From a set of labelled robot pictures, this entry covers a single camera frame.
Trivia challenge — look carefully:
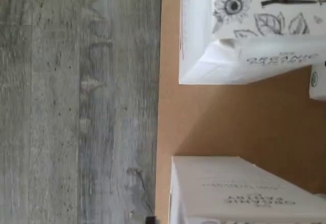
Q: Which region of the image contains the white box green strip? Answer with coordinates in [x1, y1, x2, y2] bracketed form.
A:
[169, 155, 326, 224]

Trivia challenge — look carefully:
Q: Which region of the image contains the white box pink strip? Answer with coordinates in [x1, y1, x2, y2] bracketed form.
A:
[178, 0, 326, 86]
[309, 64, 326, 101]

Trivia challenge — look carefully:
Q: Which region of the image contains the brown cardboard surface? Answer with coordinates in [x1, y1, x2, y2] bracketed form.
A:
[153, 0, 326, 224]

